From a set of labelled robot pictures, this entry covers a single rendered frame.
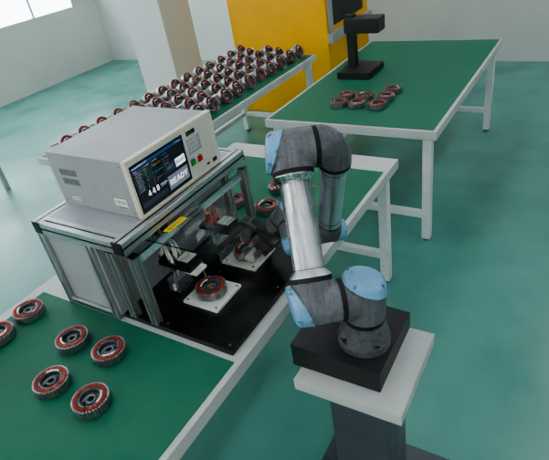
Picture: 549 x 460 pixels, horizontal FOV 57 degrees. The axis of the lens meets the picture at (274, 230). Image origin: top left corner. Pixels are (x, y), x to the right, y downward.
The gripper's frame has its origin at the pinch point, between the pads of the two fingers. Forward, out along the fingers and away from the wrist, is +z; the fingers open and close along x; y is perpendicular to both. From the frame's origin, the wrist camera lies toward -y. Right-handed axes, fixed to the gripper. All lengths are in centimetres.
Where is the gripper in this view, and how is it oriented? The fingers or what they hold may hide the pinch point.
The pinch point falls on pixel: (247, 249)
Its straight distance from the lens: 196.0
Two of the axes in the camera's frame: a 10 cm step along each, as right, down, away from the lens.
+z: -4.5, 5.1, 7.3
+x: 5.0, -5.3, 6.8
